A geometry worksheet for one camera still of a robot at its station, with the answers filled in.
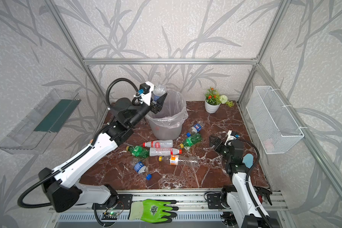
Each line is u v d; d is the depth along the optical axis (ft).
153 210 2.31
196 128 3.24
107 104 1.49
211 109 3.58
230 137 2.45
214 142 2.42
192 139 3.05
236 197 1.96
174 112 3.37
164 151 2.84
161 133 2.95
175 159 2.71
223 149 2.40
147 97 1.69
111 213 2.32
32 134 2.09
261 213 1.36
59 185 1.26
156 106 1.82
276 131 2.03
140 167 2.64
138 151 2.98
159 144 2.99
